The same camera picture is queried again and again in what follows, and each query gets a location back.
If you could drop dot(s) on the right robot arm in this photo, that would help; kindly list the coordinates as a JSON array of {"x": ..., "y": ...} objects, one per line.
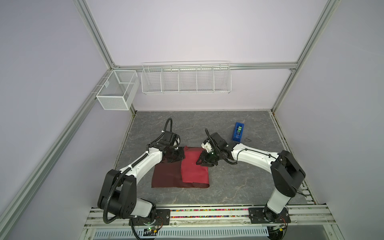
[{"x": 286, "y": 172}]

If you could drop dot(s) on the aluminium front rail frame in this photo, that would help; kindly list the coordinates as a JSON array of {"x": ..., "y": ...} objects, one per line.
[{"x": 307, "y": 221}]

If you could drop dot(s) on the blue tape dispenser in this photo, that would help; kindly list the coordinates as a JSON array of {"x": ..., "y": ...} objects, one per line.
[{"x": 238, "y": 133}]

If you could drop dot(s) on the long white wire basket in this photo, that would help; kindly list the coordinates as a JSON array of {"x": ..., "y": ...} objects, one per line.
[{"x": 186, "y": 77}]

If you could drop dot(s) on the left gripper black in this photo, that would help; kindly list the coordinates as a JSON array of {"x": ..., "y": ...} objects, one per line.
[{"x": 181, "y": 155}]

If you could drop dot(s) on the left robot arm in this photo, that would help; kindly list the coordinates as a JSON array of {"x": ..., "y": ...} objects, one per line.
[{"x": 118, "y": 197}]

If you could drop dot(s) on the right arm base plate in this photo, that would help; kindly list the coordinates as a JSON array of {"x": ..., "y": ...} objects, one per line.
[{"x": 264, "y": 216}]

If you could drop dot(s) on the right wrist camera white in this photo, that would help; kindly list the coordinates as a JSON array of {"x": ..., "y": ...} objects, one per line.
[{"x": 207, "y": 146}]

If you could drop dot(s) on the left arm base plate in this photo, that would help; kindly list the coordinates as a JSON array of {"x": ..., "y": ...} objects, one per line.
[{"x": 156, "y": 218}]

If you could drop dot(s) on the dark red wrapping paper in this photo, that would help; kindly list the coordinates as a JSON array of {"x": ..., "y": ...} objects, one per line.
[{"x": 182, "y": 174}]

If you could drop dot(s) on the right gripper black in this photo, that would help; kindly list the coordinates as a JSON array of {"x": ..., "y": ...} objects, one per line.
[{"x": 204, "y": 160}]

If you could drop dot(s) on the white slotted cable duct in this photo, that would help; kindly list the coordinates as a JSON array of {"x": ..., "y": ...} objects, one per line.
[{"x": 182, "y": 233}]

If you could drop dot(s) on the small white mesh basket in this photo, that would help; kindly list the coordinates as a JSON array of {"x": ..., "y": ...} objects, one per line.
[{"x": 119, "y": 89}]

